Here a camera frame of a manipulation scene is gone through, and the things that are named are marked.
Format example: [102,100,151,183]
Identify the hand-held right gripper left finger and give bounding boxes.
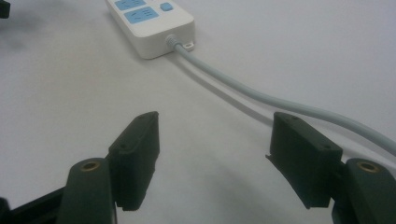
[106,111,162,212]

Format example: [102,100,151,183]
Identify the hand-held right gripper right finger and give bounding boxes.
[265,111,344,210]

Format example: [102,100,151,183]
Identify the white power strip blue sockets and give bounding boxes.
[104,0,196,60]

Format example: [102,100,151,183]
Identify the grey power strip cable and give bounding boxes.
[165,35,396,157]

